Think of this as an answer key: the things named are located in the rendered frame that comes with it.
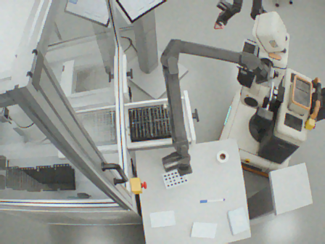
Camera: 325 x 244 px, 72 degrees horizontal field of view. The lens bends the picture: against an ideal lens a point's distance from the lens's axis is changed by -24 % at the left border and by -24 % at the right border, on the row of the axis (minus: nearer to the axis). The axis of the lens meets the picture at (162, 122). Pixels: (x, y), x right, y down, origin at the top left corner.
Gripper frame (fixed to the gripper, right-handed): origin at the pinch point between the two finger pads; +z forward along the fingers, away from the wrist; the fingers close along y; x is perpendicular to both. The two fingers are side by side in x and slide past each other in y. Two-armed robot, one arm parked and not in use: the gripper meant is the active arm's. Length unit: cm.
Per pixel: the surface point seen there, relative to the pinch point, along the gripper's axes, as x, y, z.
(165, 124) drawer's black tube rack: -2.1, -23.4, -9.0
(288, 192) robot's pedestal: 58, 35, 5
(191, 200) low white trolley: 0.4, 17.0, 5.5
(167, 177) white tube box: -8.6, 1.0, 1.7
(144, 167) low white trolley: -18.6, -9.0, 5.4
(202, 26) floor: 85, -173, 78
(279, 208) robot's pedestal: 49, 42, 5
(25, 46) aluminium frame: -32, 10, -117
